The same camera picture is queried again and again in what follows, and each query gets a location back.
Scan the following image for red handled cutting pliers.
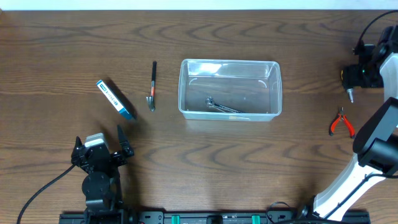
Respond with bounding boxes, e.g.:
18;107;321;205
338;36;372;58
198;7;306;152
328;106;356;139

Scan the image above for teal white cardboard box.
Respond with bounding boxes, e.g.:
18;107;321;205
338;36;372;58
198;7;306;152
96;80;133;120

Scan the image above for clear plastic container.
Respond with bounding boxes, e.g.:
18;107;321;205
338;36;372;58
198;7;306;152
178;58;282;121

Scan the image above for small black handled hammer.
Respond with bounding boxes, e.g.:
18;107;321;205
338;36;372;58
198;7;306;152
146;61;157;111

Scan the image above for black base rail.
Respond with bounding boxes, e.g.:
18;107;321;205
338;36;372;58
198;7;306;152
58;210;371;224

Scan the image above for silver adjustable wrench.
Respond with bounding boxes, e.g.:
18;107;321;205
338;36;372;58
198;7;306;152
205;97;243;113

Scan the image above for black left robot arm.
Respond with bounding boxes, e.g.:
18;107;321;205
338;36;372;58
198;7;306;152
71;126;134;212

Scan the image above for yellow black ratchet screwdriver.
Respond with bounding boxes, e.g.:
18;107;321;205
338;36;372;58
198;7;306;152
341;68;354;103

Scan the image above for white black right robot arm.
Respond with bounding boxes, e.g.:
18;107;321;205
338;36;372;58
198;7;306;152
297;26;397;221

